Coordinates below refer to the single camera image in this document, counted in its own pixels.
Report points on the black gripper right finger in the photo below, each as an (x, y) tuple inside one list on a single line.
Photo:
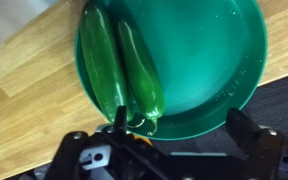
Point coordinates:
[(250, 136)]

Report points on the dark green plate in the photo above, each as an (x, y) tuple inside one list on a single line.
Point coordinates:
[(200, 66)]

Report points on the large green jalapeno pepper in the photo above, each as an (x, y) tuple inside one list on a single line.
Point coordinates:
[(100, 60)]

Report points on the small green jalapeno pepper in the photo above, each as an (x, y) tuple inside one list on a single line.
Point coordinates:
[(140, 73)]

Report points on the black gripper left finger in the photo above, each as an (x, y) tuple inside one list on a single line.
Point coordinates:
[(120, 117)]

